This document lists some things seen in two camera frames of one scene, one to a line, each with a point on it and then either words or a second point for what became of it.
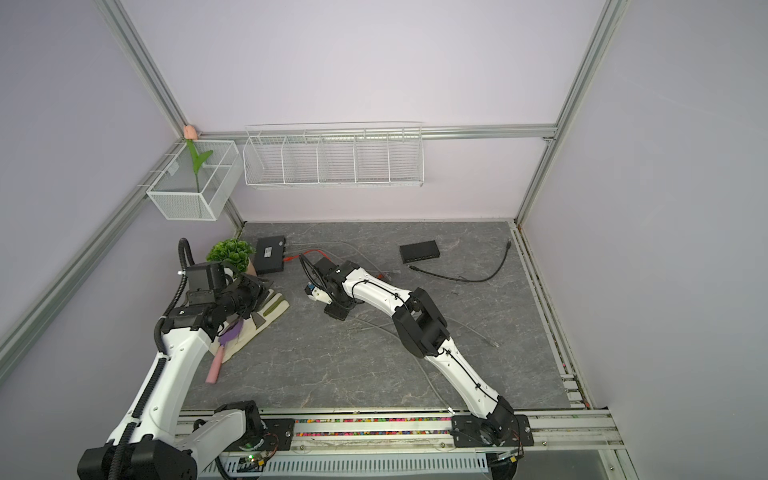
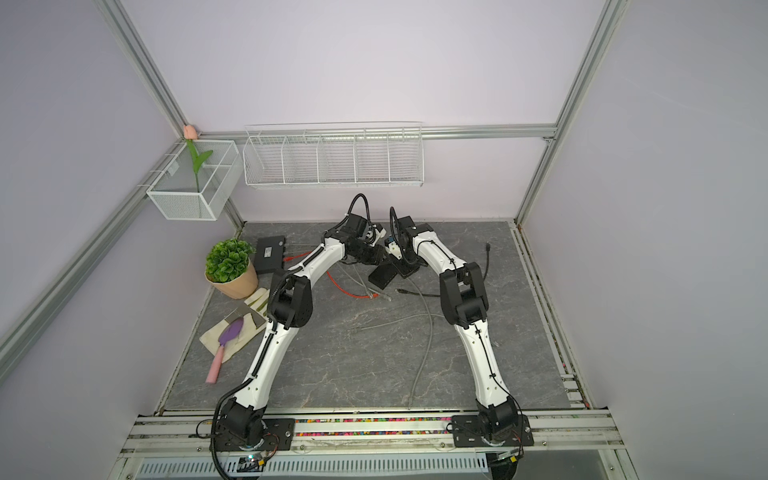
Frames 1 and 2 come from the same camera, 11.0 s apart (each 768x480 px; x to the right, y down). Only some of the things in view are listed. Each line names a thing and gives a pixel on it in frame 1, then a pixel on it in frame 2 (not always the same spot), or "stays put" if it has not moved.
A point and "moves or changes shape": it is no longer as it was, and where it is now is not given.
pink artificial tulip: x=197 y=159 stays put
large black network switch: x=269 y=253 stays put
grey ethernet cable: x=419 y=358 to x=427 y=342
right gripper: x=340 y=314 to x=403 y=271
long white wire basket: x=335 y=156 stays put
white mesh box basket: x=174 y=190 stays put
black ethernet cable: x=509 y=244 to x=400 y=290
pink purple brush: x=234 y=331 stays put
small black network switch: x=418 y=251 moves or changes shape
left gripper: x=257 y=289 to x=381 y=256
